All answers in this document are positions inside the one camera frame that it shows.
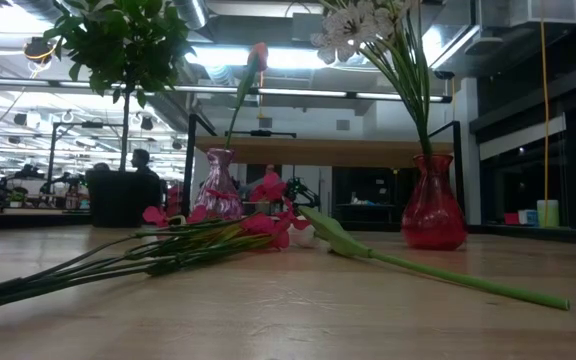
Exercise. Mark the black shelving unit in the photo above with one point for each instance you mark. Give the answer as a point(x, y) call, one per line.
point(368, 185)

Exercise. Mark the person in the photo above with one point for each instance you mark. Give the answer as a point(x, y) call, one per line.
point(102, 166)
point(141, 159)

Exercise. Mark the white ceiling unit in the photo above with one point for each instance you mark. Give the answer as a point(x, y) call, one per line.
point(543, 11)

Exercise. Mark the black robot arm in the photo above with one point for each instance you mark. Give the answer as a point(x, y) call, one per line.
point(300, 190)

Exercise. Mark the thin black metal frame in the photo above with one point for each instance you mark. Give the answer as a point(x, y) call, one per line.
point(52, 155)

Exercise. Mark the white tulip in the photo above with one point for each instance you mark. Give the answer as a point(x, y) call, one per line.
point(338, 240)

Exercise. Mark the dark workbench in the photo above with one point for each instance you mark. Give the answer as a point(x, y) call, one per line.
point(28, 219)

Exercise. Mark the green plant in black pot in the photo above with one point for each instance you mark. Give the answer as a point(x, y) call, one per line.
point(118, 200)

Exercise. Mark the wooden shelf with black legs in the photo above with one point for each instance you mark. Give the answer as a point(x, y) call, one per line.
point(318, 152)

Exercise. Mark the red glass vase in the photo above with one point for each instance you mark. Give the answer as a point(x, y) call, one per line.
point(433, 215)

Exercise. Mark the silver ventilation duct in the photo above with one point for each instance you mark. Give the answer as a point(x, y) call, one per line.
point(193, 12)

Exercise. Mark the purple glass vase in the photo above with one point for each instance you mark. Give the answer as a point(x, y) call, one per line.
point(218, 195)

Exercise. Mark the black metal table frame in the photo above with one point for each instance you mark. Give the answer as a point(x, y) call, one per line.
point(518, 232)

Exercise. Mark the orange tulip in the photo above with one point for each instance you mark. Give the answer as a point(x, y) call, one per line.
point(258, 56)

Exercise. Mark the pale green container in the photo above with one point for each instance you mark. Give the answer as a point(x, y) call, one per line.
point(548, 215)

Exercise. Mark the black dome lamp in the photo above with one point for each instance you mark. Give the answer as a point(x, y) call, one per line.
point(38, 50)

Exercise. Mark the red flower bunch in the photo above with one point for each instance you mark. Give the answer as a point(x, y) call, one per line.
point(193, 245)

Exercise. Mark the long LED light bar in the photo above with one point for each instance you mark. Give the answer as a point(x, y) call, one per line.
point(303, 92)

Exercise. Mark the tall red box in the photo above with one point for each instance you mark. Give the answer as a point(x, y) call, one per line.
point(174, 200)

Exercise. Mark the blue and white box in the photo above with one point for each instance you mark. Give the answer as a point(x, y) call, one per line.
point(528, 217)

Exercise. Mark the small red box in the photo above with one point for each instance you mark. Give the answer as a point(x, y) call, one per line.
point(511, 219)

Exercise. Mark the white flower bunch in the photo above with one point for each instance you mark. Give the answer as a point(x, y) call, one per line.
point(353, 27)

